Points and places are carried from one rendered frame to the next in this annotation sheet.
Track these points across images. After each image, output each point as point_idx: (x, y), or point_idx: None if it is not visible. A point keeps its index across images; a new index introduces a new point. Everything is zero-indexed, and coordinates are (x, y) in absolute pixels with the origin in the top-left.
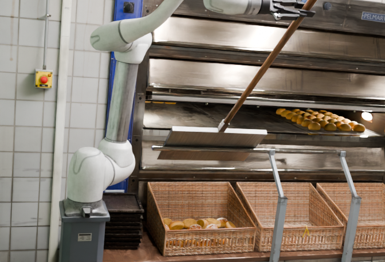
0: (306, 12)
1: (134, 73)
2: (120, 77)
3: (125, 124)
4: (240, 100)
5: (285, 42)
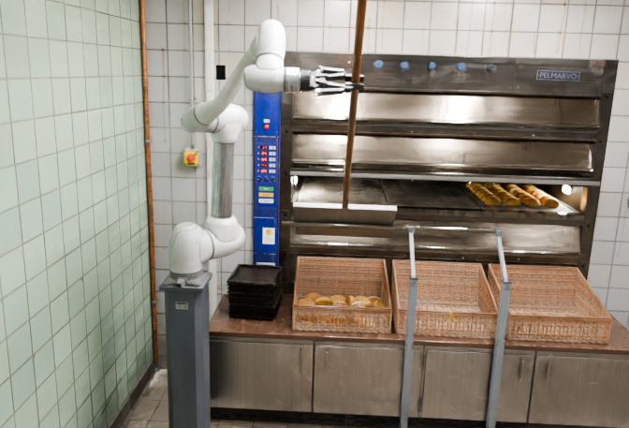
0: (353, 84)
1: (228, 152)
2: (215, 156)
3: (225, 200)
4: (344, 175)
5: (352, 116)
